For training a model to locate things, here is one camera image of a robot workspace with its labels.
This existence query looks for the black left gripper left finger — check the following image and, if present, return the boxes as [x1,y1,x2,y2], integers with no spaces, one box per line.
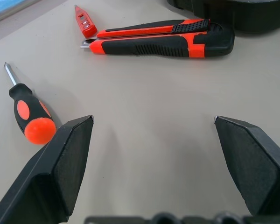
[0,115,95,224]

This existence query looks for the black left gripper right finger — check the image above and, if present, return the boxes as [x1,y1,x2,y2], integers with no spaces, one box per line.
[213,115,280,217]

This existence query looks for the black orange handled screwdriver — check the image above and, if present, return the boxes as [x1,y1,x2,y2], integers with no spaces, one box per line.
[4,62,57,145]

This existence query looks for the orange black utility knife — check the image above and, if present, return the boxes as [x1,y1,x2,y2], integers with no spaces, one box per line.
[80,18,235,59]

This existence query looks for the red voltage tester pen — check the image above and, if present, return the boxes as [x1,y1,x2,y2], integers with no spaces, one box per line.
[74,4,98,39]

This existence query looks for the black tool case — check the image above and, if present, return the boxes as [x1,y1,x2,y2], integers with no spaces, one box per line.
[167,0,280,35]

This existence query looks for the blue sheets in plastic bag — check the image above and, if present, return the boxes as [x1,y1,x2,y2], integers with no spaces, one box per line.
[0,0,37,18]

